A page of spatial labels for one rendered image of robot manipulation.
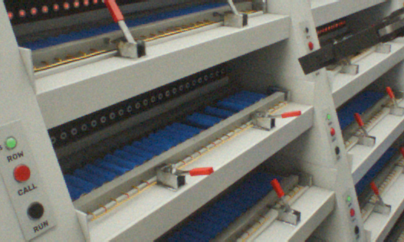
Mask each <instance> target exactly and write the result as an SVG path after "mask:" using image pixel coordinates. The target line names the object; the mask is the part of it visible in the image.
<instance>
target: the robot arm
mask: <svg viewBox="0 0 404 242"><path fill-rule="evenodd" d="M403 37H404V6H402V7H401V8H398V9H396V11H392V13H391V14H390V15H389V16H386V17H385V18H381V19H380V20H378V21H375V23H374V26H372V27H370V28H367V29H366V30H365V31H358V32H356V34H355V35H352V36H351V35H350V36H349V37H347V38H346V37H344V38H341V39H340V40H338V41H336V40H335V38H334V39H333V40H331V41H330V42H331V43H330V44H328V45H327V46H325V47H321V48H319V49H317V50H315V51H313V52H311V53H309V54H305V55H304V56H303V57H300V58H298V62H299V64H300V66H301V68H302V70H303V72H304V75H308V74H310V73H312V72H315V71H317V70H319V69H322V68H323V67H326V66H330V65H331V64H334V63H336V62H337V61H341V60H343V59H344V58H345V57H348V56H350V55H351V54H353V55H354V56H356V55H359V54H360V53H359V51H361V50H363V49H367V48H368V47H372V46H373V45H374V44H378V43H381V42H382V43H383V44H385V43H387V42H388V41H391V40H393V39H397V38H403Z"/></svg>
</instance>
